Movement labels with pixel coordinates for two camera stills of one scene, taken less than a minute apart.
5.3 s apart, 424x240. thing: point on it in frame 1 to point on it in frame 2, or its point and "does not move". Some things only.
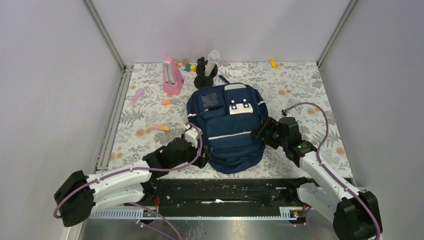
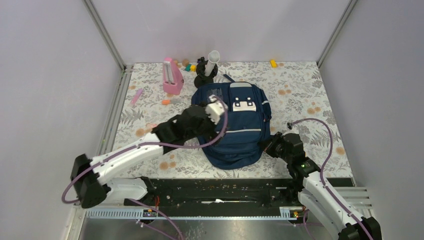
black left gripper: [203, 158] to [212, 134]
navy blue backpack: [224, 114] does not move
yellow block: [273, 63] does not move
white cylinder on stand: [213, 56] does not move
